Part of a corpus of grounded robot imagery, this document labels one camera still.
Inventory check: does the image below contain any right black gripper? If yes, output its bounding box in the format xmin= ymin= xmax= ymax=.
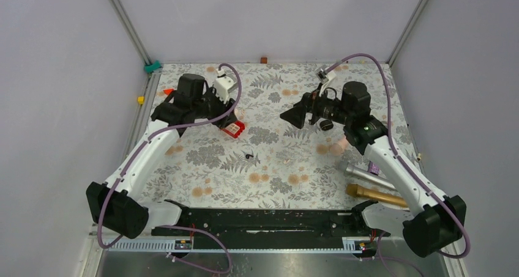
xmin=280 ymin=83 xmax=353 ymax=129

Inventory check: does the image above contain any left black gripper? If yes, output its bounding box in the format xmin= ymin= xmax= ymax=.
xmin=193 ymin=85 xmax=237 ymax=128

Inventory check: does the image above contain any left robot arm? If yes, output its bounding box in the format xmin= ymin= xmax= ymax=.
xmin=86 ymin=70 xmax=242 ymax=239

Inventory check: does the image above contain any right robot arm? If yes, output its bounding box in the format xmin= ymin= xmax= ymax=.
xmin=280 ymin=81 xmax=466 ymax=257

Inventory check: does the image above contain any black earbud charging case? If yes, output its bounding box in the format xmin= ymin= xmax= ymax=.
xmin=319 ymin=119 xmax=334 ymax=131

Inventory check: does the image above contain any floral patterned mat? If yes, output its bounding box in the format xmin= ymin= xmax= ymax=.
xmin=138 ymin=62 xmax=433 ymax=211

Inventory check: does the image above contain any red plastic basket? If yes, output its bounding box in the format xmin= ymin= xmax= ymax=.
xmin=222 ymin=120 xmax=245 ymax=139

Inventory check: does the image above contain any pink toy microphone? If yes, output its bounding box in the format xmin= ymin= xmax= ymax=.
xmin=329 ymin=136 xmax=349 ymax=156

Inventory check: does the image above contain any teal block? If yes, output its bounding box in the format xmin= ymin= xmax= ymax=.
xmin=144 ymin=61 xmax=162 ymax=74

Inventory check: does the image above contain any silver microphone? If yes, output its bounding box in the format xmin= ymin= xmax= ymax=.
xmin=336 ymin=161 xmax=397 ymax=191

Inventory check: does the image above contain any purple glitter microphone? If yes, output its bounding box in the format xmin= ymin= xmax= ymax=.
xmin=368 ymin=162 xmax=380 ymax=175

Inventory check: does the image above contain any gold microphone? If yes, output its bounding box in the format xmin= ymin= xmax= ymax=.
xmin=346 ymin=184 xmax=408 ymax=208

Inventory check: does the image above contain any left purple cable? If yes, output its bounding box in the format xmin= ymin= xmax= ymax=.
xmin=96 ymin=62 xmax=243 ymax=276

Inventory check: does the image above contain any purple cable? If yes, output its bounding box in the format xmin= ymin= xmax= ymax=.
xmin=324 ymin=53 xmax=472 ymax=277
xmin=96 ymin=62 xmax=243 ymax=276

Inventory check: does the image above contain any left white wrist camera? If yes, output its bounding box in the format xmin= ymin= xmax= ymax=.
xmin=213 ymin=69 xmax=238 ymax=104

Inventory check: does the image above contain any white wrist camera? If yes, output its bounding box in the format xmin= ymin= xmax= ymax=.
xmin=316 ymin=65 xmax=337 ymax=96
xmin=213 ymin=69 xmax=238 ymax=104

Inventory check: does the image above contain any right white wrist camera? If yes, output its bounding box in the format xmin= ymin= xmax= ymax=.
xmin=316 ymin=65 xmax=337 ymax=96

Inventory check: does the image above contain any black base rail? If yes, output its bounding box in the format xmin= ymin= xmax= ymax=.
xmin=151 ymin=201 xmax=382 ymax=251

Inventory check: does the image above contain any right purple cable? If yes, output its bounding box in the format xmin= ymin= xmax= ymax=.
xmin=324 ymin=53 xmax=472 ymax=277

